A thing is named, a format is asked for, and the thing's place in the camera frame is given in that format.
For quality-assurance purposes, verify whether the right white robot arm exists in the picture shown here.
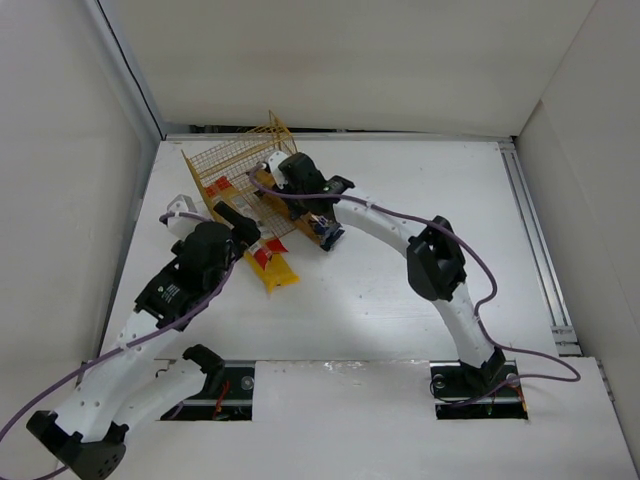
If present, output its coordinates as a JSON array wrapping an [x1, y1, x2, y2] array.
[[267, 152, 505, 395]]

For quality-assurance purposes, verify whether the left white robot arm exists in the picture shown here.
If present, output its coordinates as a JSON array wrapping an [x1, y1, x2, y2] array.
[[26, 201, 261, 479]]

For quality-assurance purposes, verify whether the red white spaghetti bag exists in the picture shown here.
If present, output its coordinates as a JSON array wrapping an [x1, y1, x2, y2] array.
[[204, 175, 290, 274]]

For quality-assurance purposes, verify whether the yellow spaghetti bag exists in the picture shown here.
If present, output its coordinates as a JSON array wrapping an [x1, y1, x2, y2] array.
[[244, 249, 299, 294]]

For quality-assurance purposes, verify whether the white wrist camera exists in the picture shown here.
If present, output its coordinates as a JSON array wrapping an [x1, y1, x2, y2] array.
[[256, 150, 289, 191], [160, 194, 201, 240]]

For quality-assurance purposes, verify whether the blue patterned spaghetti bag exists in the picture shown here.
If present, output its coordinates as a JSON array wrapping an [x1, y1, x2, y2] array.
[[254, 169, 344, 241]]

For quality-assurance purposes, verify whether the yellow wire mesh shelf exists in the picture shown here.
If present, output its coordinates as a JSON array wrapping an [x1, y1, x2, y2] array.
[[185, 111, 298, 237]]

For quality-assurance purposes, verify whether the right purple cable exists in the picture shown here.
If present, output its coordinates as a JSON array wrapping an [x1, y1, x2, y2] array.
[[248, 162, 581, 407]]

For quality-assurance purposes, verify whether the aluminium rail right side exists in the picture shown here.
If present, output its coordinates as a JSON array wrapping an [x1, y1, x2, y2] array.
[[498, 140, 583, 357]]

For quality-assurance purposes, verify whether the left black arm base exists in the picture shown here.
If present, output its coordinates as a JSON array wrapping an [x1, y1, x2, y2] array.
[[160, 361, 256, 422]]

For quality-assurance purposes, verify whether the purple cable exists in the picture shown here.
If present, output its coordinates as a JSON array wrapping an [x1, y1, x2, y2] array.
[[248, 162, 581, 407], [0, 210, 236, 479]]

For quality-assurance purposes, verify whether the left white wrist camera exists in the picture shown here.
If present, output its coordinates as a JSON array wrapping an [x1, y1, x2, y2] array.
[[160, 194, 201, 240]]

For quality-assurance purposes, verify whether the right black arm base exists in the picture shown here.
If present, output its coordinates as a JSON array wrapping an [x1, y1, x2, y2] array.
[[429, 361, 528, 420]]

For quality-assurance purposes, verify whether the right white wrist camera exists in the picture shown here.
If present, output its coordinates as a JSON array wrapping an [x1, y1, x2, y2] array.
[[256, 150, 289, 191]]

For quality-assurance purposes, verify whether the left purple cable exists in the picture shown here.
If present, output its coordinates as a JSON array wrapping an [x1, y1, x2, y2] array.
[[0, 210, 236, 479]]

